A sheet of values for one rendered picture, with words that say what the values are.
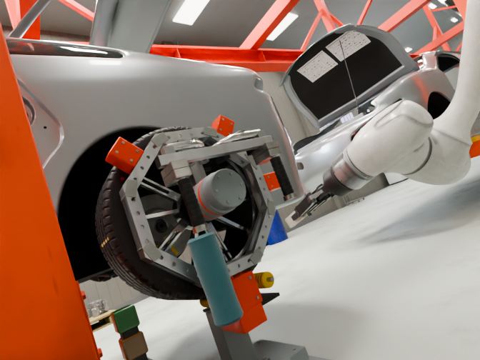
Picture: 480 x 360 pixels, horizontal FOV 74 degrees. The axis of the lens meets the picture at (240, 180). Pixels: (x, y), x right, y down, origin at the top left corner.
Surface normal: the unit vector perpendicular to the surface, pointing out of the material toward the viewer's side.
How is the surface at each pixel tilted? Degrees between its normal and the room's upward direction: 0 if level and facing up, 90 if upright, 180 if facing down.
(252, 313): 90
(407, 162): 150
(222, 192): 90
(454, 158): 124
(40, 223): 90
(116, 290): 90
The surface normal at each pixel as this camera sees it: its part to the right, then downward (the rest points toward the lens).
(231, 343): 0.51, -0.31
